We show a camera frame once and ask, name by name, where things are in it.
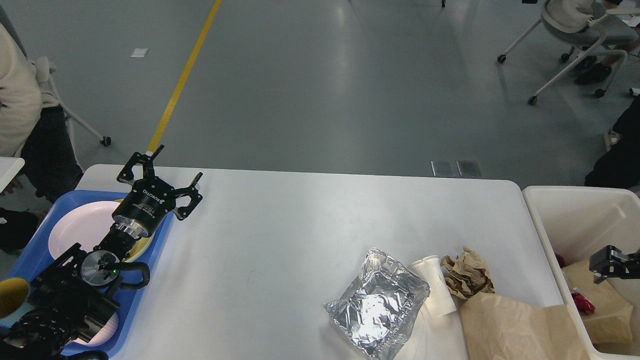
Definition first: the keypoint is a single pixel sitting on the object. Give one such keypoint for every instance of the large crumpled foil sheet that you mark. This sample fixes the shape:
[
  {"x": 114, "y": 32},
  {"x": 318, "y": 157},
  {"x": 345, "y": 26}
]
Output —
[{"x": 376, "y": 313}]

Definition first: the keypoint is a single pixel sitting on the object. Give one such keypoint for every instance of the white plastic bin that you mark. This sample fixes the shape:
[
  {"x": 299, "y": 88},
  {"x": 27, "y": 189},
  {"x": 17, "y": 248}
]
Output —
[{"x": 574, "y": 223}]

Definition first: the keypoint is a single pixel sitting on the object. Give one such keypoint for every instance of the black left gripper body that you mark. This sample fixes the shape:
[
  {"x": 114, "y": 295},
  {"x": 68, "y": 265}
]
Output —
[{"x": 141, "y": 212}]

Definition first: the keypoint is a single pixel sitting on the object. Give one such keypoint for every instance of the person in black trousers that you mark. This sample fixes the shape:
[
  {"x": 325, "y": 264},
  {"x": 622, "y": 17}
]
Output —
[{"x": 619, "y": 167}]

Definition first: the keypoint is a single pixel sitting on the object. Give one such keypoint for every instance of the brown paper bag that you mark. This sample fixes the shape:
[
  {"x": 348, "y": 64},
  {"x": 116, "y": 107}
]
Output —
[{"x": 500, "y": 328}]

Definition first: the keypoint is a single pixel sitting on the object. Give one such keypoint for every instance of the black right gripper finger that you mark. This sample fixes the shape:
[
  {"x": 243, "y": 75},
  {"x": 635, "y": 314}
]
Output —
[{"x": 610, "y": 262}]

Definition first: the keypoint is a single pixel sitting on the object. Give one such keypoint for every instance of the pink plate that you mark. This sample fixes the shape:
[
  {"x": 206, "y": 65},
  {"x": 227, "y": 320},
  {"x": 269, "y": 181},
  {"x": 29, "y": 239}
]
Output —
[{"x": 86, "y": 225}]

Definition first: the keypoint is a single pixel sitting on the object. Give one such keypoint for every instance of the brown paper ball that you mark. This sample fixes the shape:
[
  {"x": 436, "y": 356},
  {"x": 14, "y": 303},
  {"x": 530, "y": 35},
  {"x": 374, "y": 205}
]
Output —
[{"x": 467, "y": 275}]

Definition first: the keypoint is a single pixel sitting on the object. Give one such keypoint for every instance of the pink ribbed mug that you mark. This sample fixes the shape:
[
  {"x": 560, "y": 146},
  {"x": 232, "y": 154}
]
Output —
[{"x": 103, "y": 335}]

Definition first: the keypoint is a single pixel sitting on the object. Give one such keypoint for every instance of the yellow plate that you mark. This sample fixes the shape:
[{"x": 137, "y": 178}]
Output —
[{"x": 139, "y": 248}]

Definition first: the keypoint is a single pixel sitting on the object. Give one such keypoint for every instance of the brown bag inside bin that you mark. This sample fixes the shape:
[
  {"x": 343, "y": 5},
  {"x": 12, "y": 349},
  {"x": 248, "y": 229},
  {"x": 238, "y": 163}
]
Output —
[{"x": 609, "y": 328}]

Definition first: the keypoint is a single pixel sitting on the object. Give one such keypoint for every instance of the person in cream sweater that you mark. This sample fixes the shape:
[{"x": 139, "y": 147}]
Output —
[{"x": 32, "y": 123}]

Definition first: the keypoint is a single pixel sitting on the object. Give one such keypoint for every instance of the white rolling office chair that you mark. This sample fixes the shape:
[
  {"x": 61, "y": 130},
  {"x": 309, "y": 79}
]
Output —
[{"x": 587, "y": 27}]

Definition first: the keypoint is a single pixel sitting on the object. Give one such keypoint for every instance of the white paper cup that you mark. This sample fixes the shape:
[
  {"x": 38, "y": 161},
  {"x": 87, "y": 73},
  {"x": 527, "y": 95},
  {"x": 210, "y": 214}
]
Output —
[{"x": 439, "y": 302}]

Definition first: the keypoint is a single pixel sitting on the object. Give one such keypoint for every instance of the teal mug yellow inside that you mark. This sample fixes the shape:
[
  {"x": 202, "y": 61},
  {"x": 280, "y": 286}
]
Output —
[{"x": 14, "y": 293}]

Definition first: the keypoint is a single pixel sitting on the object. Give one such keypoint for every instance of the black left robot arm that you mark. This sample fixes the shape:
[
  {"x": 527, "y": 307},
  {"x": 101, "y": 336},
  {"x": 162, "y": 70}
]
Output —
[{"x": 73, "y": 298}]

